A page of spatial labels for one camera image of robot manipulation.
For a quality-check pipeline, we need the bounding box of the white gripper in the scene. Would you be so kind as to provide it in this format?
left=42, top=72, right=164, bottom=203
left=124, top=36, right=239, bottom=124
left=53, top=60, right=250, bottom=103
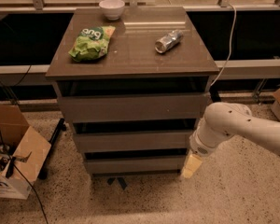
left=181, top=130, right=215, bottom=178

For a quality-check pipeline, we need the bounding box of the grey drawer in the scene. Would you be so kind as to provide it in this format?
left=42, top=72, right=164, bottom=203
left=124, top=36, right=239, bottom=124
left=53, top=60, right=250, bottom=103
left=84, top=155, right=185, bottom=175
left=58, top=93, right=210, bottom=123
left=73, top=131, right=193, bottom=152

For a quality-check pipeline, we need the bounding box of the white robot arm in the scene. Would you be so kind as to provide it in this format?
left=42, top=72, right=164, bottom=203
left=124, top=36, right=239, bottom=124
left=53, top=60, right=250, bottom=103
left=181, top=102, right=280, bottom=178

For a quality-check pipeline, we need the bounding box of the grey drawer cabinet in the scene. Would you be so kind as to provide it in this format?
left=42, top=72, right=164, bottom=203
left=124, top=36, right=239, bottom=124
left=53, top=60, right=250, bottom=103
left=46, top=7, right=218, bottom=176

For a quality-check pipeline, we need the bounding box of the open cardboard box left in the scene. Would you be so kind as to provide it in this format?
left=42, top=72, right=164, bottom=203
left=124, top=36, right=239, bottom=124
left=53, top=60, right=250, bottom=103
left=0, top=105, right=51, bottom=200

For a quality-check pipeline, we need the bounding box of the crushed silver can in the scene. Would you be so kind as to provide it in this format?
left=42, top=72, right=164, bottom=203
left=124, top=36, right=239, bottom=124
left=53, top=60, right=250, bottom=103
left=155, top=30, right=184, bottom=54

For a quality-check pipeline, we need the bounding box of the black bar on floor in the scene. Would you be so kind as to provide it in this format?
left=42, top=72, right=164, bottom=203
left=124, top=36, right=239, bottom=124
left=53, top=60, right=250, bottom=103
left=38, top=118, right=66, bottom=180

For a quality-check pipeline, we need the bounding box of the green snack bag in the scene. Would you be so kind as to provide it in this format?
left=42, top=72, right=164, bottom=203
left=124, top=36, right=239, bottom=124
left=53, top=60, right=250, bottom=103
left=68, top=26, right=116, bottom=62

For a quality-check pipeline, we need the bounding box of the white ceramic bowl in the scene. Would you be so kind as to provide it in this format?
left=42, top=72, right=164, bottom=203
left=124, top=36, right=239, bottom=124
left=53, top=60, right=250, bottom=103
left=99, top=0, right=125, bottom=21

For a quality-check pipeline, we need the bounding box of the white cable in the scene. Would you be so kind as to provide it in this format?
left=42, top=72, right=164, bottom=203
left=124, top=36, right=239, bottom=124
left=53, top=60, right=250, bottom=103
left=210, top=3, right=237, bottom=88

